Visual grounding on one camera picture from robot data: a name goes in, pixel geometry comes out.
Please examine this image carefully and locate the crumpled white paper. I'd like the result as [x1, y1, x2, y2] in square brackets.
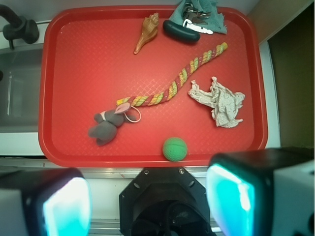
[188, 76, 246, 128]

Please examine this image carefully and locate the red yellow twisted rope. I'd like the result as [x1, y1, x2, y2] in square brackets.
[116, 42, 228, 107]

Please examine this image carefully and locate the red plastic tray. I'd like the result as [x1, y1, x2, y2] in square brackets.
[38, 6, 268, 167]

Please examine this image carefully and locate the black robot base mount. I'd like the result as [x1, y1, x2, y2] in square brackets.
[119, 167, 215, 236]

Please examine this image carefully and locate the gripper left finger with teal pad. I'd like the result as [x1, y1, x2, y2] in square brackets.
[0, 168, 92, 236]

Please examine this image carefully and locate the black oblong case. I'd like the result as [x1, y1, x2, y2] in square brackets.
[162, 20, 200, 44]

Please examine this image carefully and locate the grey metal sink basin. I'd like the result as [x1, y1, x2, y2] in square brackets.
[0, 44, 43, 133]

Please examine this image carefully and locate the orange conch seashell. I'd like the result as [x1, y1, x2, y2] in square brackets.
[133, 13, 159, 55]

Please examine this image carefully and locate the bunch of metal keys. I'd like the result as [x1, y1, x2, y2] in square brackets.
[182, 0, 210, 26]

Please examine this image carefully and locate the grey plush bunny keychain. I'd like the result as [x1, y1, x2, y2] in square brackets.
[88, 103, 142, 147]

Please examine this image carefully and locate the teal cloth rag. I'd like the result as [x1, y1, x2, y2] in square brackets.
[169, 0, 227, 34]

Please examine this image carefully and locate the black faucet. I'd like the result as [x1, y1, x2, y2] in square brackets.
[0, 4, 39, 50]

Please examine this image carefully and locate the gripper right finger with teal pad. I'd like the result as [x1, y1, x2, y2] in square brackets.
[206, 147, 315, 236]

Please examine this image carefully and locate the white plastic key tag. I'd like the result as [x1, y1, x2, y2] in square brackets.
[182, 19, 214, 34]

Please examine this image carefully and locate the green textured ball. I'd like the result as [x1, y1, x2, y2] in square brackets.
[162, 137, 188, 162]

